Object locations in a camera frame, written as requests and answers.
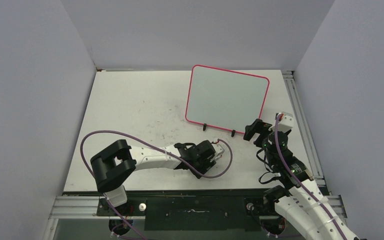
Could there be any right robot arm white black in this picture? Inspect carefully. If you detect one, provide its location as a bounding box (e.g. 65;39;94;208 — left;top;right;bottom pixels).
243;113;359;240

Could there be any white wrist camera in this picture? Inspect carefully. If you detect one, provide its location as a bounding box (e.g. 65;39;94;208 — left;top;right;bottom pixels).
211;138;225;162
275;112;295;133

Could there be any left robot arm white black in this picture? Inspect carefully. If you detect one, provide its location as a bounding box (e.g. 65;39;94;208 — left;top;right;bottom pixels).
90;139;225;216

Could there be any pink framed whiteboard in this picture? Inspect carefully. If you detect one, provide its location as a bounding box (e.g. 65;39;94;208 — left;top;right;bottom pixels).
184;64;270;134

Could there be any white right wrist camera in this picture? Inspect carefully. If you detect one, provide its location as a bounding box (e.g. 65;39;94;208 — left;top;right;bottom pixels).
275;112;295;133

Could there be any aluminium right side rail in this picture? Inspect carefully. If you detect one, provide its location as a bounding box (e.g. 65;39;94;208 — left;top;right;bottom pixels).
282;70;327;187

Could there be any aluminium front frame rail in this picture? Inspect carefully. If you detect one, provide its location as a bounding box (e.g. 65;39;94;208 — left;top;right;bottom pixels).
48;195;348;220

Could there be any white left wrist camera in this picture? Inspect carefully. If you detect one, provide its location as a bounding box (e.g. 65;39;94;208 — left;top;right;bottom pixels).
211;138;225;162

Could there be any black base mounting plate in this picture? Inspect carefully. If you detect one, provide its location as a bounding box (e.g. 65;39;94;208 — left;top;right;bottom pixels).
95;188;296;232

